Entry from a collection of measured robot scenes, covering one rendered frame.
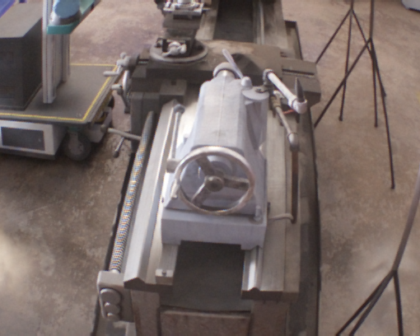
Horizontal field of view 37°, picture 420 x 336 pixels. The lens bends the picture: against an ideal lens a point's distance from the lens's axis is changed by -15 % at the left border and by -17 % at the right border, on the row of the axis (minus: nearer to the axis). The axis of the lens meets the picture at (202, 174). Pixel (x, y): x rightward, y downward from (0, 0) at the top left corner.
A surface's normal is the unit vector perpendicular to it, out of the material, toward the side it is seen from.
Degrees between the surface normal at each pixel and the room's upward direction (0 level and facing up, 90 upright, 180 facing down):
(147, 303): 90
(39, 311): 0
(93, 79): 0
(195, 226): 90
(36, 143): 90
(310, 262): 0
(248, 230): 90
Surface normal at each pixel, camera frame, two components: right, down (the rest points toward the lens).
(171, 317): -0.08, 0.59
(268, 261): 0.04, -0.80
